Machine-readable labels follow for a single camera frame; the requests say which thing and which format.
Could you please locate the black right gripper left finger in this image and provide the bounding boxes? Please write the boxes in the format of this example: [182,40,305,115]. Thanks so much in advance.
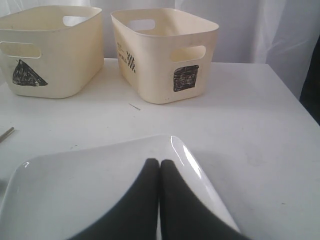
[71,158,160,240]

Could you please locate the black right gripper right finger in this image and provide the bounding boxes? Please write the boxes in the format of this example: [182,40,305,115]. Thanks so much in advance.
[159,159,248,240]

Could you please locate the wooden chopstick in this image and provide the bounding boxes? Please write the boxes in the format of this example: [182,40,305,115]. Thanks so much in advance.
[0,127,15,143]

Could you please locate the white rectangular plate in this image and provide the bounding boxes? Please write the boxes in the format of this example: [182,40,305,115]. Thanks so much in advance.
[0,135,238,240]

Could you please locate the cream bin square mark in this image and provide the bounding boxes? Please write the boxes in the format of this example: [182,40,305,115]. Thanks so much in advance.
[111,8,219,104]

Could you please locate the cream bin triangle mark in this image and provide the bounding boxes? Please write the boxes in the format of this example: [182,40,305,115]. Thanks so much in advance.
[0,5,104,99]

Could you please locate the white curtain backdrop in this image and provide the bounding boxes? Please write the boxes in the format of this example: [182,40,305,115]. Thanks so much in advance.
[0,0,320,66]

